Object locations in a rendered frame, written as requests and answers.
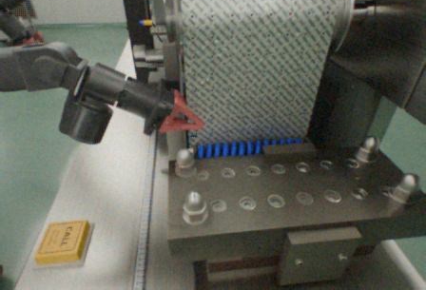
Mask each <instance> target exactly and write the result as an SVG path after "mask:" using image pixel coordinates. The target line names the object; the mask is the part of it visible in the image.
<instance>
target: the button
mask: <svg viewBox="0 0 426 290"><path fill-rule="evenodd" d="M89 229H90V225H89V223H88V220H76V221H68V222H50V223H49V224H48V227H47V229H46V232H45V234H44V235H43V239H42V240H41V241H40V245H39V246H38V247H37V251H36V253H35V256H34V259H35V261H36V262H37V264H38V265H43V264H51V263H57V262H64V261H79V260H80V259H81V257H82V253H83V250H84V247H85V242H86V240H87V233H88V231H89Z"/></svg>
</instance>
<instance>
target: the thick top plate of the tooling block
mask: <svg viewBox="0 0 426 290"><path fill-rule="evenodd" d="M356 150H358V146H355V147H338V148H328V149H318V152H317V154H316V157H315V158H309V159H292V160H283V161H266V162H265V161H264V158H263V157H262V155H261V154H248V155H239V156H221V157H213V158H195V159H194V161H195V166H196V168H197V171H196V172H195V174H194V175H193V176H192V177H187V178H183V177H178V175H177V174H176V172H175V169H176V161H168V215H167V246H168V250H169V255H170V263H171V264H173V263H180V262H186V261H203V260H215V259H221V258H227V257H239V256H245V255H258V254H263V253H276V252H281V251H282V246H283V244H284V241H285V236H286V233H287V232H288V231H301V230H308V229H321V228H327V227H341V226H346V225H354V226H355V227H356V228H357V231H358V232H359V234H360V235H361V237H362V239H361V240H360V241H359V243H361V242H378V241H390V240H397V239H410V238H415V237H426V194H425V193H424V192H423V191H422V189H419V192H420V193H419V196H418V197H417V198H416V203H415V204H411V205H408V204H401V203H399V202H397V201H395V200H394V199H392V198H391V196H390V195H389V188H390V187H391V186H393V184H394V181H395V180H398V179H399V178H400V177H401V175H404V174H405V173H404V172H403V171H402V170H401V169H400V168H399V167H398V166H397V165H396V164H394V163H393V162H392V161H391V160H390V159H389V158H388V157H387V156H386V155H385V154H384V153H383V152H382V151H381V150H380V149H378V159H377V160H376V161H375V162H373V163H366V162H363V161H361V160H358V158H357V157H355V151H356ZM194 190H196V191H200V192H201V193H202V194H203V199H204V201H205V202H206V209H207V211H208V218H207V219H206V220H205V222H204V223H202V224H199V225H191V224H187V223H186V222H185V221H184V219H183V211H184V210H183V205H184V200H185V197H186V196H187V193H189V192H190V191H194Z"/></svg>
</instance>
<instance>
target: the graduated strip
mask: <svg viewBox="0 0 426 290"><path fill-rule="evenodd" d="M157 140H158V131H157V130H154V131H153V133H152V135H151V136H150V142H149V149H148V154H147V167H146V173H145V191H144V196H143V202H142V215H141V220H140V227H139V240H138V245H137V252H136V264H135V270H134V277H133V288H132V290H146V284H147V274H148V255H149V246H150V235H151V216H152V206H153V197H154V178H155V168H156V159H157Z"/></svg>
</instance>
